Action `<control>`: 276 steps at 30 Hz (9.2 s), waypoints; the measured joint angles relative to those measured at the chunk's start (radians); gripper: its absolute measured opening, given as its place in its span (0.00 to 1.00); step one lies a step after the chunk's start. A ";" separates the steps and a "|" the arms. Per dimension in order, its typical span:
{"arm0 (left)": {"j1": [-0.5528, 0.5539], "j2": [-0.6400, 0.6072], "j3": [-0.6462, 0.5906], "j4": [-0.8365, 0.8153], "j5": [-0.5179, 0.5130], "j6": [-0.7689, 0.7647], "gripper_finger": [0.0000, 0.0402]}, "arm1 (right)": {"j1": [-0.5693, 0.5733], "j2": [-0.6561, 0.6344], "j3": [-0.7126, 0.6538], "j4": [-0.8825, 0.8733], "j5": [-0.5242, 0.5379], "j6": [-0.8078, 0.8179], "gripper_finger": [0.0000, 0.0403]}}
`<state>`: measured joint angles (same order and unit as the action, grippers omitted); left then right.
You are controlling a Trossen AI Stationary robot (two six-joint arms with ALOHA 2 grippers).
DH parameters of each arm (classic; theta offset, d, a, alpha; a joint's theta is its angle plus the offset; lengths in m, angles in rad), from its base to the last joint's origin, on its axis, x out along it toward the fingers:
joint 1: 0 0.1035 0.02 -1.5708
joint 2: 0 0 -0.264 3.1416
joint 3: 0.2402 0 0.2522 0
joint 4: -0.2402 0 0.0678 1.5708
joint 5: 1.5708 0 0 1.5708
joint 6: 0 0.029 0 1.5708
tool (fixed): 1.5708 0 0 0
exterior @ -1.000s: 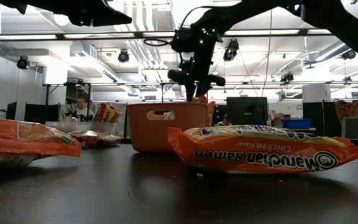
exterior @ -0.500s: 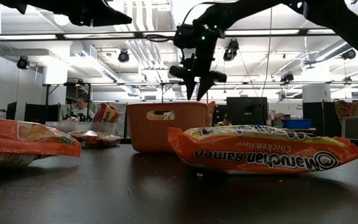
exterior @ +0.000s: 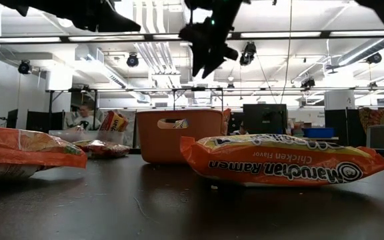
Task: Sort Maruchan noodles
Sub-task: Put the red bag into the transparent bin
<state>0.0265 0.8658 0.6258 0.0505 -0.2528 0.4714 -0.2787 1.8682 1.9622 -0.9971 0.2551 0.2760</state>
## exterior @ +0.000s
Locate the white marbled panel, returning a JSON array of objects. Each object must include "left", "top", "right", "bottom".
[{"left": 121, "top": 109, "right": 137, "bottom": 147}]

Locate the orange Maruchan ramen pack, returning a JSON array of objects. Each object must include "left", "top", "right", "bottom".
[
  {"left": 0, "top": 123, "right": 89, "bottom": 181},
  {"left": 221, "top": 108, "right": 232, "bottom": 136},
  {"left": 179, "top": 133, "right": 384, "bottom": 187}
]

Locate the stack of coloured items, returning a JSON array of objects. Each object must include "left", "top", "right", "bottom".
[{"left": 291, "top": 121, "right": 305, "bottom": 138}]

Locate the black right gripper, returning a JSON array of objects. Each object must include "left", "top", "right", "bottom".
[{"left": 178, "top": 16, "right": 240, "bottom": 80}]

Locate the long ceiling light bar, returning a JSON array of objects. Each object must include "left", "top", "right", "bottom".
[{"left": 0, "top": 30, "right": 384, "bottom": 44}]

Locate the black room partition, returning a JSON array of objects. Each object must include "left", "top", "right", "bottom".
[
  {"left": 7, "top": 109, "right": 115, "bottom": 131},
  {"left": 324, "top": 108, "right": 360, "bottom": 141}
]

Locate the blue storage bin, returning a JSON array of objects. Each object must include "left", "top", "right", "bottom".
[{"left": 303, "top": 127, "right": 335, "bottom": 139}]

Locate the orange plastic bin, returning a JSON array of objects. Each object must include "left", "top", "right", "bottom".
[{"left": 135, "top": 109, "right": 225, "bottom": 164}]

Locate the black background monitor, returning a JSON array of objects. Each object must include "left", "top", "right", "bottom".
[{"left": 243, "top": 103, "right": 288, "bottom": 135}]

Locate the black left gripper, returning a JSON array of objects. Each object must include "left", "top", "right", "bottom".
[{"left": 71, "top": 0, "right": 142, "bottom": 33}]

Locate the orange patterned cloth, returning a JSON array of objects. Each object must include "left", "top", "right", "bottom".
[{"left": 358, "top": 107, "right": 384, "bottom": 135}]

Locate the person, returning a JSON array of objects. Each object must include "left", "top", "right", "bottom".
[
  {"left": 63, "top": 104, "right": 103, "bottom": 131},
  {"left": 234, "top": 120, "right": 250, "bottom": 136}
]

